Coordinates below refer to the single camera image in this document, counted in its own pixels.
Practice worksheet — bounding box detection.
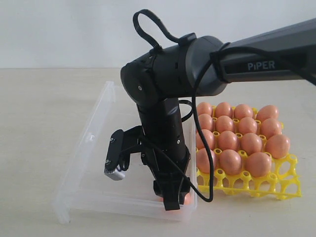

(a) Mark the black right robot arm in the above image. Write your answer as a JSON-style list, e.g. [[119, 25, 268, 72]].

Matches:
[[120, 10, 316, 211]]

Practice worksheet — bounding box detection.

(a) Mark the black camera cable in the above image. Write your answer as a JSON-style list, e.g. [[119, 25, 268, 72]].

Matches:
[[119, 9, 316, 202]]

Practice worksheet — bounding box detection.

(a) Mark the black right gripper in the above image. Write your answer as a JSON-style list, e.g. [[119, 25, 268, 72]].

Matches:
[[122, 125, 191, 211]]

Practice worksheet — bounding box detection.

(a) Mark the brown egg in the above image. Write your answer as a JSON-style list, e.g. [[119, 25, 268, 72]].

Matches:
[[156, 193, 193, 212], [198, 114, 213, 131], [240, 133, 263, 156], [260, 118, 282, 139], [265, 134, 290, 159], [196, 129, 216, 150], [234, 104, 253, 120], [238, 117, 257, 135], [256, 105, 279, 122], [196, 148, 217, 174], [219, 149, 242, 175], [245, 152, 272, 177], [215, 115, 235, 133], [217, 131, 239, 151], [197, 102, 213, 116], [215, 102, 233, 119]]

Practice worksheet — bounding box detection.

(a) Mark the clear plastic storage box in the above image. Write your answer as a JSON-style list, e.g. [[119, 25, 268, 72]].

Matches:
[[53, 81, 197, 224]]

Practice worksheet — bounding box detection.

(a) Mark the yellow plastic egg tray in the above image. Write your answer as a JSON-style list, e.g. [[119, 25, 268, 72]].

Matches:
[[196, 105, 302, 201]]

